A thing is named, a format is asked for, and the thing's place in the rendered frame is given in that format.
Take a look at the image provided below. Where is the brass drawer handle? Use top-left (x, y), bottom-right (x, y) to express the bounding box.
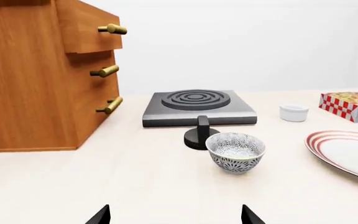
top-left (89, 64), bottom-right (120, 78)
top-left (96, 96), bottom-right (124, 115)
top-left (98, 23), bottom-right (128, 35)

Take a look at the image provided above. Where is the wooden drawer cabinet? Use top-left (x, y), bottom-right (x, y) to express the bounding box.
top-left (0, 0), bottom-right (124, 153)

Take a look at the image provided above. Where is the grey flat stove burner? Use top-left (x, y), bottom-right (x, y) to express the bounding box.
top-left (142, 90), bottom-right (257, 128)

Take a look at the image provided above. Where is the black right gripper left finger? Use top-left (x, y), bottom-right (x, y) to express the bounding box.
top-left (85, 203), bottom-right (111, 224)

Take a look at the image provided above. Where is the patterned black white bowl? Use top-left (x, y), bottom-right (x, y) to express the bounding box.
top-left (205, 131), bottom-right (267, 175)

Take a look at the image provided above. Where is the red checkered cookie box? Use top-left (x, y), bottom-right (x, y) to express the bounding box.
top-left (318, 90), bottom-right (358, 123)

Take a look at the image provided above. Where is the black stove knob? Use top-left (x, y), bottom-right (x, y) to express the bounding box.
top-left (183, 114), bottom-right (221, 151)

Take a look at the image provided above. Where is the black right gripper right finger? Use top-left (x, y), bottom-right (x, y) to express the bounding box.
top-left (241, 203), bottom-right (266, 224)

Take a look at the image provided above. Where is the white plate with red rings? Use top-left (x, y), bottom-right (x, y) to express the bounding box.
top-left (304, 130), bottom-right (358, 184)

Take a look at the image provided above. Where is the small white ramekin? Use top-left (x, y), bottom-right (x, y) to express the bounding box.
top-left (279, 104), bottom-right (310, 123)

